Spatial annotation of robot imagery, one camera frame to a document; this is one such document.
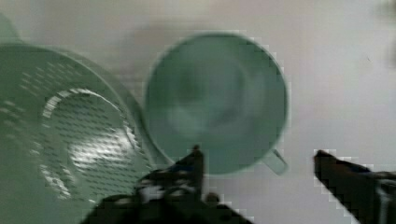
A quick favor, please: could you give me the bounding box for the green perforated colander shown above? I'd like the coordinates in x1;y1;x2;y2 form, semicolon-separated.
0;17;168;224

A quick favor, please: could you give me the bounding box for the green mug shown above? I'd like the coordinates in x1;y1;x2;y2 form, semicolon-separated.
143;33;289;175

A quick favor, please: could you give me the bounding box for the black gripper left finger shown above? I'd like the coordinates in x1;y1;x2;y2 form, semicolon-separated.
134;145;205;203

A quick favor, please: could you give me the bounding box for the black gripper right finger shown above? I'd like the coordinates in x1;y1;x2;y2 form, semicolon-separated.
313;150;395;224

